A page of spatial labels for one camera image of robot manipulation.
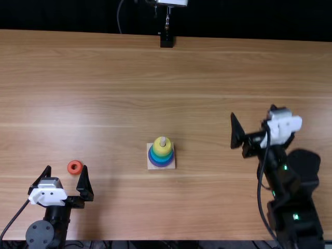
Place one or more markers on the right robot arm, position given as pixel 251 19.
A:
pixel 295 197

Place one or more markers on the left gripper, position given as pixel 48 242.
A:
pixel 75 202

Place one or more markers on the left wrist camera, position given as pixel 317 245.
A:
pixel 48 195

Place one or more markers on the black clamp stand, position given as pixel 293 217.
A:
pixel 167 41

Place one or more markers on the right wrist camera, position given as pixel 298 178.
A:
pixel 282 127

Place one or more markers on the wooden peg base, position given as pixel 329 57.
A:
pixel 151 167

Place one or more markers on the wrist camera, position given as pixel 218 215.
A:
pixel 282 127
pixel 48 195

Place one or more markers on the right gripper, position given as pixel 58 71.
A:
pixel 252 145

